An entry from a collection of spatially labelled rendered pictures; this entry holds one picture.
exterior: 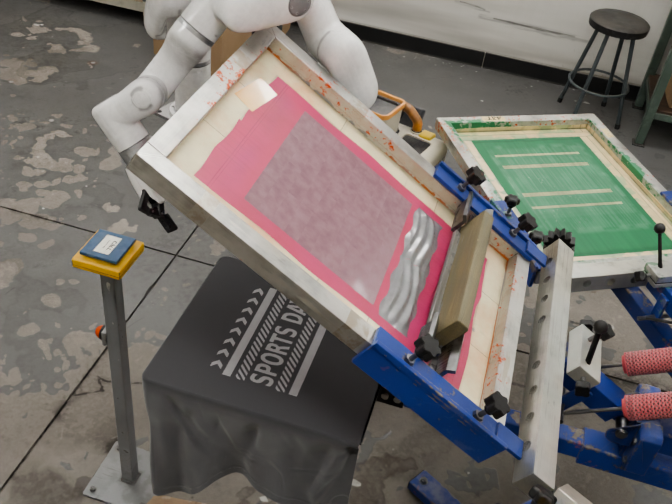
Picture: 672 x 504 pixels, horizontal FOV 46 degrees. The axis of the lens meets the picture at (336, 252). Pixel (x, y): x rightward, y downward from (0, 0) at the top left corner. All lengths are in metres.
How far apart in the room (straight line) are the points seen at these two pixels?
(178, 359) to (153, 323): 1.44
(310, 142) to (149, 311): 1.78
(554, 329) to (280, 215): 0.61
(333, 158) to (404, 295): 0.32
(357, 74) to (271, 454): 0.84
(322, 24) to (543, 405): 0.90
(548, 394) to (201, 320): 0.79
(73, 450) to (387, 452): 1.06
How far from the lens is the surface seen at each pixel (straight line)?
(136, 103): 1.63
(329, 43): 1.71
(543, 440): 1.44
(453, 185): 1.75
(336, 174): 1.56
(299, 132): 1.57
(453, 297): 1.46
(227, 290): 1.90
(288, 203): 1.42
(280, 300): 1.88
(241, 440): 1.75
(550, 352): 1.59
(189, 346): 1.77
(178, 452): 1.89
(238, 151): 1.43
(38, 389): 3.01
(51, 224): 3.71
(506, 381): 1.53
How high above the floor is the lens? 2.22
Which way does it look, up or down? 39 degrees down
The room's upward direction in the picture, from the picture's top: 8 degrees clockwise
